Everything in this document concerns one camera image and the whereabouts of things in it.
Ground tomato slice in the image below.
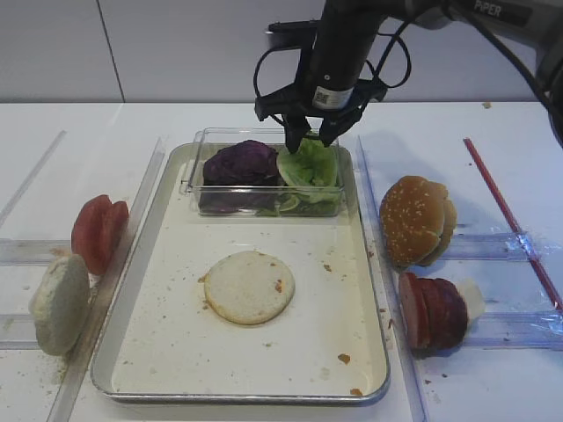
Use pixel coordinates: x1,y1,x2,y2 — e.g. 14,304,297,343
71,194,112,275
99,200,128,274

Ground black cable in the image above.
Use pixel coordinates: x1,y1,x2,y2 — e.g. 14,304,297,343
252,0,563,128

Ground bun behind sesame top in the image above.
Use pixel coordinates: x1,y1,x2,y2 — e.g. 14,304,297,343
418,181,457,267

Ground green lettuce in container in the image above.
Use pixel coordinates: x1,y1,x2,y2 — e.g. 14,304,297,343
255,191,342,217

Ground upper left clear track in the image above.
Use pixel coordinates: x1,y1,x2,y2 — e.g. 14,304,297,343
1,238,71,266

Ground standing bun slice left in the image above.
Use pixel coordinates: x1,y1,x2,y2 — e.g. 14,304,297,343
29,254,90,356

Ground red plastic strip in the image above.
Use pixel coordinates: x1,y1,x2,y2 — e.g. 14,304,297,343
463,137,562,310

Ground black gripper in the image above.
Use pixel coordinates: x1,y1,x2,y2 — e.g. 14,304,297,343
253,1,387,154

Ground clear plastic container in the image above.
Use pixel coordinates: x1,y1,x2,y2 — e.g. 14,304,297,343
180,127,350,217

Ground white pusher block right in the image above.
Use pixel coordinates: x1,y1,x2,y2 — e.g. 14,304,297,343
457,279,486,324

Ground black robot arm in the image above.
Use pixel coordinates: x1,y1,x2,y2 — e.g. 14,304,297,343
254,1,562,152

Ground clear track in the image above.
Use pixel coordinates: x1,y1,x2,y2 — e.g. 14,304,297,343
0,314,40,351
441,232,544,262
1,238,71,266
462,310,562,351

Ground lower left clear track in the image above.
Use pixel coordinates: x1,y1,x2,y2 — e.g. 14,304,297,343
0,314,40,351

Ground front tomato slice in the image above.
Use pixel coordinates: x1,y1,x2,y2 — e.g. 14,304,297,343
71,194,112,275

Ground lower right clear track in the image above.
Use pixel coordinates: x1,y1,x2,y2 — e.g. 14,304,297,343
462,310,562,351

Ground clear rail of tray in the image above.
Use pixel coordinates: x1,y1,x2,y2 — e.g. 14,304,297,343
47,139,165,421
355,135,428,421

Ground metal baking tray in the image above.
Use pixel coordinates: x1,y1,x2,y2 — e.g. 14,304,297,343
91,143,390,405

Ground upper right clear track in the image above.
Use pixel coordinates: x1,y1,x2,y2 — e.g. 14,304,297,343
441,232,544,262

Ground green lettuce leaf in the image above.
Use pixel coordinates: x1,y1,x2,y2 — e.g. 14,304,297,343
276,137,338,187

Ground bottom bun slice on tray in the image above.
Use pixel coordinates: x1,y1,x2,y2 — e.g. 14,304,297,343
203,251,296,325

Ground rear tomato slice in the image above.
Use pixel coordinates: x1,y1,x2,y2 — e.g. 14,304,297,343
99,200,128,274

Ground clear rail right of tray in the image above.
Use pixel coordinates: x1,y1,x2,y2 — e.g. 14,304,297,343
355,135,428,421

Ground clear rail left of tray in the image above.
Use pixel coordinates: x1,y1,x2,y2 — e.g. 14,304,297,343
47,139,165,421

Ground purple cabbage leaves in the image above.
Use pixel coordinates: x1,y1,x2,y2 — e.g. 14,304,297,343
199,140,280,214

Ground sliced meat patties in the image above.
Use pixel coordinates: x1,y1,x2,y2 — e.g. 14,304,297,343
398,272,469,350

